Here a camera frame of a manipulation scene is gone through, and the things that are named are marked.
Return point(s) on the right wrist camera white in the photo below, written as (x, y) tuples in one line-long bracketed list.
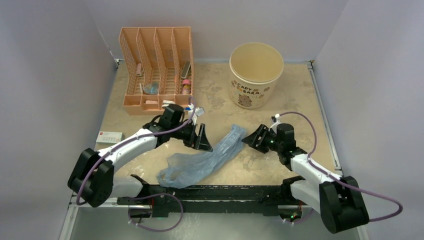
[(275, 122)]

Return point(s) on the aluminium frame rail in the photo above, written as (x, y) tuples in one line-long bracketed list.
[(77, 215)]

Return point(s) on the white red small box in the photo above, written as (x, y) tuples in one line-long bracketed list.
[(109, 137)]

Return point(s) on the pink plastic file organizer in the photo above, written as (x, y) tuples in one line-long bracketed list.
[(162, 52)]

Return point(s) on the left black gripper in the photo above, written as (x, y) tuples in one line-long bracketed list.
[(199, 142)]

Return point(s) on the beige capybara trash bin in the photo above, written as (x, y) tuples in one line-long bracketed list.
[(255, 69)]

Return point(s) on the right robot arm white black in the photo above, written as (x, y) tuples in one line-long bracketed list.
[(340, 208)]

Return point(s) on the white stapler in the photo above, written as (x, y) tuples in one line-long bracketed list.
[(166, 103)]

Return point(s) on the pink eraser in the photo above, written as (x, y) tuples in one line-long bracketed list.
[(151, 102)]

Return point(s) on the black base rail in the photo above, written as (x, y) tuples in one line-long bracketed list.
[(267, 200)]

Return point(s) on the blue plastic trash bag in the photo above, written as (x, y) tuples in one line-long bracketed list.
[(184, 170)]

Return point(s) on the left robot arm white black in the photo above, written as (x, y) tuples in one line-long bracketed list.
[(93, 177)]

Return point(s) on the pink cartoon bottle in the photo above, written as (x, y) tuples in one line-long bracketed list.
[(186, 87)]

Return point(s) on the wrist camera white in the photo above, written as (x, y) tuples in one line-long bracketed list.
[(194, 113), (275, 122)]

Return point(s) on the grey pen case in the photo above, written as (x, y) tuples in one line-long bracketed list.
[(185, 70)]

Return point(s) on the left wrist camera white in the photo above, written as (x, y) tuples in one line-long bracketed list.
[(194, 113)]

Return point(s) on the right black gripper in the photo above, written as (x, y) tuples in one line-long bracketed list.
[(252, 140)]

